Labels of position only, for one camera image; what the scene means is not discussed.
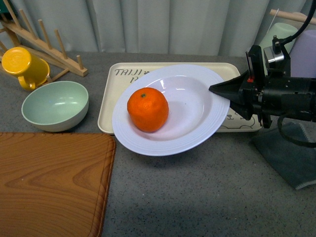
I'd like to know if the wooden dish rack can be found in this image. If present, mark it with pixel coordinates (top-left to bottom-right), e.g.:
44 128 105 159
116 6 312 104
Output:
0 0 88 83

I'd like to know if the grey cloth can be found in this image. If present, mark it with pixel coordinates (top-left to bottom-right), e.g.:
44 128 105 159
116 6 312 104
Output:
252 128 316 190

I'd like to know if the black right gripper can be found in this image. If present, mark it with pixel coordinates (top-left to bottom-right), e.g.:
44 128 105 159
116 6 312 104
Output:
209 45 316 128

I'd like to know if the yellow mug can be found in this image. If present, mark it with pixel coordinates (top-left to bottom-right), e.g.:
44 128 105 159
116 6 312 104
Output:
1 47 50 90

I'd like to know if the beige bear tray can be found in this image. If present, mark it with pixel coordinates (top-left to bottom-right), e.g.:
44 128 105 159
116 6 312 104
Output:
98 62 261 135

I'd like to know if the orange fruit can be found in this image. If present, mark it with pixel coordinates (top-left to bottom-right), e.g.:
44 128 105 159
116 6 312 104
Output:
127 87 169 132

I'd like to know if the purple cup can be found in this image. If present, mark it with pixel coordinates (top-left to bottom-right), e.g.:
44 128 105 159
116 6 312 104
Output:
290 30 316 78

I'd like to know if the white ribbed plate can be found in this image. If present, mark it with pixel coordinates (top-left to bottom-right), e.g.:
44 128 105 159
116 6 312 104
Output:
112 64 230 156

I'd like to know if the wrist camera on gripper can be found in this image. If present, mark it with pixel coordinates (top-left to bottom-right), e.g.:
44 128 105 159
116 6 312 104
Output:
263 35 291 76

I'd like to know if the grey-green curtain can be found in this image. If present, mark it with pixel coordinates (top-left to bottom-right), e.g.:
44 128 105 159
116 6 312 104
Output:
11 0 311 56

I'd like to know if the green cup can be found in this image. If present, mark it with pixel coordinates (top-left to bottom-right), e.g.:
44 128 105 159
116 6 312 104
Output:
259 23 298 54

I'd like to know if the black cable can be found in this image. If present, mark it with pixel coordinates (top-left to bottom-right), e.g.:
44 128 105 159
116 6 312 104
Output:
276 0 316 149

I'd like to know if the green bowl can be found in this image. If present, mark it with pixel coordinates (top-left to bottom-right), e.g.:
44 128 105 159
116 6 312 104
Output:
21 81 89 132

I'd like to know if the dark green mug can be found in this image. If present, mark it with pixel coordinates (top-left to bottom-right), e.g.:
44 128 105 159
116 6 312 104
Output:
0 0 9 13

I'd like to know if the wooden cutting board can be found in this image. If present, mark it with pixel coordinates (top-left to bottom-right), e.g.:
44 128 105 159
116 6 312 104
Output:
0 132 116 237

